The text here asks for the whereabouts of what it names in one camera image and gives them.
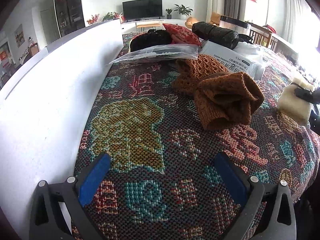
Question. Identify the beige fabric bag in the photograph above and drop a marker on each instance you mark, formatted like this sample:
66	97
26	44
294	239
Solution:
294	107

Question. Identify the orange knitted cloth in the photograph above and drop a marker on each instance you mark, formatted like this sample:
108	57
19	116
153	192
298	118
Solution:
222	99

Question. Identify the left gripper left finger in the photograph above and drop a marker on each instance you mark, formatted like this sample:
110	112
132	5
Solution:
46	218

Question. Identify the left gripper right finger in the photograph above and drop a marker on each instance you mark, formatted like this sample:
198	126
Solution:
278	220

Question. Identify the white cardboard storage box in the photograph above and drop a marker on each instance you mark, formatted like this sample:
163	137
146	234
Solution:
44	108

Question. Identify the white tv console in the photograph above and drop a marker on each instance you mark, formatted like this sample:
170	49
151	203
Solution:
131	26

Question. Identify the small potted plant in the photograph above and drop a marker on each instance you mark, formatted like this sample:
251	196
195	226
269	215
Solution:
169	11

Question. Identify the clear zip plastic bag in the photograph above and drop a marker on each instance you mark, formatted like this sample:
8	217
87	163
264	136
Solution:
160	53

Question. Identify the green potted plant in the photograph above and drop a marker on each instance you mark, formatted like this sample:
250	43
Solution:
183	11

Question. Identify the clear jar black lid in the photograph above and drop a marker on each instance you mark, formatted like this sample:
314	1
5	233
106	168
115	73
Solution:
235	25

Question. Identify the small wooden bench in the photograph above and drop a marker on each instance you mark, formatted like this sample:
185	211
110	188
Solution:
143	27

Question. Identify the dark glass cabinet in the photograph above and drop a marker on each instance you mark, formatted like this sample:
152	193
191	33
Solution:
69	16

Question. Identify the black fuzzy cloth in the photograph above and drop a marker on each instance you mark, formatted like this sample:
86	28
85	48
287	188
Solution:
150	39

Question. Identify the colourful woven table cloth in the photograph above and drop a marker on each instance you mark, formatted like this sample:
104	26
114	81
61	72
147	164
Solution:
162	183

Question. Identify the red flower arrangement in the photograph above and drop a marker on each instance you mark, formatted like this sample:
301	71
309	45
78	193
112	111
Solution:
93	20

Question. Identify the white wipes package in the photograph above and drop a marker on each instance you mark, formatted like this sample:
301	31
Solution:
244	58

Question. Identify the red patterned pouch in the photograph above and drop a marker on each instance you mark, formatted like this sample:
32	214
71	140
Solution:
181	34

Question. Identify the black flat television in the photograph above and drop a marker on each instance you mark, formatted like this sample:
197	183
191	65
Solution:
139	9

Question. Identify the wooden dining chair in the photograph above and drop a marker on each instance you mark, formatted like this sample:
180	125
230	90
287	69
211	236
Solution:
263	36

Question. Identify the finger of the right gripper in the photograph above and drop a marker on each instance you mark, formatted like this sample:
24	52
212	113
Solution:
308	96

